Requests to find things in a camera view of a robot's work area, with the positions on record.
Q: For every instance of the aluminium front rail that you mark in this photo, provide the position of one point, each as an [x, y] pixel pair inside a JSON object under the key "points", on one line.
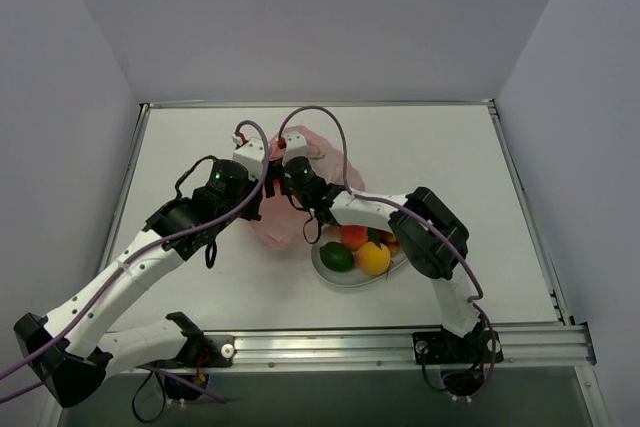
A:
{"points": [[334, 350]]}

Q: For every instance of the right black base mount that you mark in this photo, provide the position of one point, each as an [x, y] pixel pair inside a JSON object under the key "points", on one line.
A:
{"points": [[440, 347]]}

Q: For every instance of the red green fake fruit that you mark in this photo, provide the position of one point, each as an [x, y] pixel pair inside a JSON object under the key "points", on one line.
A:
{"points": [[380, 237]]}

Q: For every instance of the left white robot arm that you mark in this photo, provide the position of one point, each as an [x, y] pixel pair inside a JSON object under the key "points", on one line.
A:
{"points": [[72, 349]]}

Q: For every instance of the green fake lime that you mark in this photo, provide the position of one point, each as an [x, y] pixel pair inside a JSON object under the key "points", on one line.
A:
{"points": [[336, 257]]}

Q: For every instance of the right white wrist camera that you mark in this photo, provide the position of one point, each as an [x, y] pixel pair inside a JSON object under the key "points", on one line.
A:
{"points": [[292, 145]]}

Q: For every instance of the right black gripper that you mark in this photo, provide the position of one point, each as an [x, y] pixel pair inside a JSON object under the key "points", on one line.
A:
{"points": [[286, 187]]}

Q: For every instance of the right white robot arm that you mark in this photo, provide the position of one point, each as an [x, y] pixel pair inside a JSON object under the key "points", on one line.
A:
{"points": [[432, 238]]}

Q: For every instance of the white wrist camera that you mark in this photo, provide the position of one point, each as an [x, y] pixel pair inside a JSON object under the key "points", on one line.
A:
{"points": [[292, 145], [250, 154]]}

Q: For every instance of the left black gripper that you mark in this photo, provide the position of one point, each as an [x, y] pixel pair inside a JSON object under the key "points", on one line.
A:
{"points": [[269, 186]]}

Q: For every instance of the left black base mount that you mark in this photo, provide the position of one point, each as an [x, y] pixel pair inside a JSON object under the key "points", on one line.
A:
{"points": [[209, 351]]}

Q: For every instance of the white oval plate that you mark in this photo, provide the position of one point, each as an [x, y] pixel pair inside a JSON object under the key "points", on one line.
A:
{"points": [[352, 278]]}

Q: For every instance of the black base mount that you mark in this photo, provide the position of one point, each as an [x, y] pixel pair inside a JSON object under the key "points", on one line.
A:
{"points": [[209, 351], [440, 347]]}

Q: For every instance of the orange fake peach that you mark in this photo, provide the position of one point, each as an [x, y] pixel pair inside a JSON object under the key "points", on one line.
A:
{"points": [[373, 259]]}

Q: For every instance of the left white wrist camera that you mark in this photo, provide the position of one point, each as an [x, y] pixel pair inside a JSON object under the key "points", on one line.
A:
{"points": [[250, 154]]}

